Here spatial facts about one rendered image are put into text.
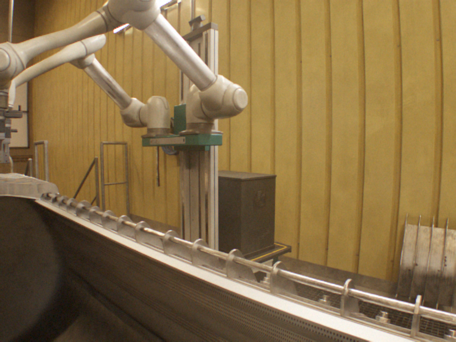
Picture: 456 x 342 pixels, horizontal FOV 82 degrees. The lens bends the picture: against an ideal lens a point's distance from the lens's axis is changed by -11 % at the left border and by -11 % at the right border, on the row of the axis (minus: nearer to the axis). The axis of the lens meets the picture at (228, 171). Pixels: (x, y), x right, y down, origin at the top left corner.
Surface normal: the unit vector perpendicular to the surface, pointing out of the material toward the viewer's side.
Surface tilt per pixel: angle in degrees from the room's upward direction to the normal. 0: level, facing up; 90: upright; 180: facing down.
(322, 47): 90
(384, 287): 90
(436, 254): 72
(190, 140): 90
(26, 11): 90
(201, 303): 62
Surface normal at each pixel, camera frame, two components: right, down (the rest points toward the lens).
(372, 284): -0.65, 0.06
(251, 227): 0.67, 0.06
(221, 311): -0.58, -0.41
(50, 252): 0.40, 0.08
